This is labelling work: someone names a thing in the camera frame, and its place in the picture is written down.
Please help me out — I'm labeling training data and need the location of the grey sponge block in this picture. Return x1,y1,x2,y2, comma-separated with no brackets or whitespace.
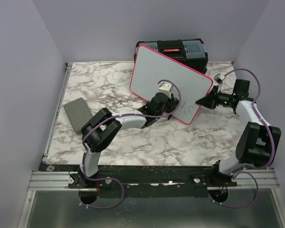
64,97,93,134

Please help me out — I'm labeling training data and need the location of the pink framed whiteboard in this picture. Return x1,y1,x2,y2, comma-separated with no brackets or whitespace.
129,45,214,124

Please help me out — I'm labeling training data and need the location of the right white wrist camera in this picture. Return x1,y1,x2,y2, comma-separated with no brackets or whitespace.
214,73,226,88

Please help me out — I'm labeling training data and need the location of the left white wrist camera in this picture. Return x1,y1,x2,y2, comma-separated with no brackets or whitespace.
159,82,172,98

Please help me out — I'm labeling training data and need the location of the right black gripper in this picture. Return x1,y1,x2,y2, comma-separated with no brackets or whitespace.
195,85,232,110

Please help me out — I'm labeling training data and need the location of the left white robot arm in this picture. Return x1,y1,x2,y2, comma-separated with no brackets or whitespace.
79,92,180,188

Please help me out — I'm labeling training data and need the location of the black plastic toolbox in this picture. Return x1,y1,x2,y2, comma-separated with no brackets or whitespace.
133,38,209,74

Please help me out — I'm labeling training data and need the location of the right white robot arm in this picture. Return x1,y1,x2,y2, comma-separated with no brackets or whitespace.
196,79,281,186

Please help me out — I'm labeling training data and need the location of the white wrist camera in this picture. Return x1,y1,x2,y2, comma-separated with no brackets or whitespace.
214,73,226,88
159,82,172,98

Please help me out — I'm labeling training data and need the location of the aluminium extrusion frame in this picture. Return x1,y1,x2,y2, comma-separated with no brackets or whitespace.
18,62,73,228

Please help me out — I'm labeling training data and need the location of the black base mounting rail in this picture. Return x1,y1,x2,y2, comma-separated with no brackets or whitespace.
38,163,237,198

